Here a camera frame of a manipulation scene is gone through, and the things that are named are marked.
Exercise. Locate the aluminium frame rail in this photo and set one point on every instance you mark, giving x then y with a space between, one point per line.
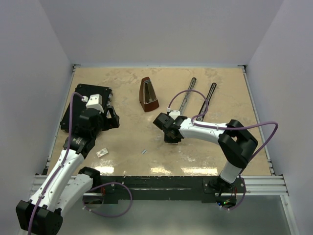
190 157

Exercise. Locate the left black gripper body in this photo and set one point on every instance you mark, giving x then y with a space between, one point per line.
104 122

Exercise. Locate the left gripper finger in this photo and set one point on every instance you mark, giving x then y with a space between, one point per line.
112 123
112 115

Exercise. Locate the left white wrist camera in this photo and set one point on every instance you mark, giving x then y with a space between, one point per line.
94 102

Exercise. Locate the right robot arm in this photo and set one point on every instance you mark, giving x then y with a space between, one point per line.
236 142

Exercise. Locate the small white card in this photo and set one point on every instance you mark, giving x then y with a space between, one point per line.
102 152

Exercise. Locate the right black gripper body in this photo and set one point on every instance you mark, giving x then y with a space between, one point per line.
167 138

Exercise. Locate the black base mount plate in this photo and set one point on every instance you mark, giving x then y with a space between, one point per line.
206 189

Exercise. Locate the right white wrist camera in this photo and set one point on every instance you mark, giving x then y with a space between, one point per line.
173 113

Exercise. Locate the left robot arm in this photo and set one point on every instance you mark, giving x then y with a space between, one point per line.
43 213

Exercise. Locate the brown wooden metronome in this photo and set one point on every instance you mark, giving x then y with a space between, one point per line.
147 96

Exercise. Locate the grey black stapler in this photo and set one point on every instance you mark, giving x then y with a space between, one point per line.
187 94

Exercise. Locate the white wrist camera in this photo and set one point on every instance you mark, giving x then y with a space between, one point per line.
94 102
173 113

